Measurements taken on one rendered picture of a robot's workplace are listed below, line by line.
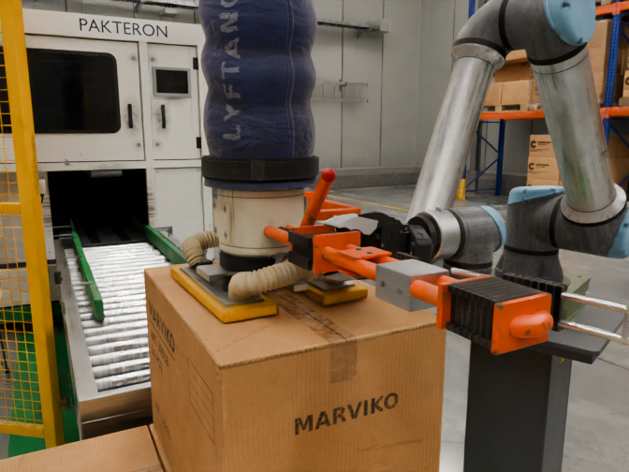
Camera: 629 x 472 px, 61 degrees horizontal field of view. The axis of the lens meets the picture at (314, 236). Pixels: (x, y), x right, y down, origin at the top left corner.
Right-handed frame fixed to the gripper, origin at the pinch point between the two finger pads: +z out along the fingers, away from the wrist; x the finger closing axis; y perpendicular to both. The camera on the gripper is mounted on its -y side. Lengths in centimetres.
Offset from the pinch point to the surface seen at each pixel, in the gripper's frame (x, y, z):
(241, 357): -13.2, -2.6, 16.4
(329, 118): 47, 964, -576
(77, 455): -53, 51, 36
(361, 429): -29.0, -4.7, -2.9
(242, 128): 18.6, 19.4, 6.7
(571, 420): -108, 64, -164
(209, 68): 29.0, 25.5, 10.3
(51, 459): -53, 52, 41
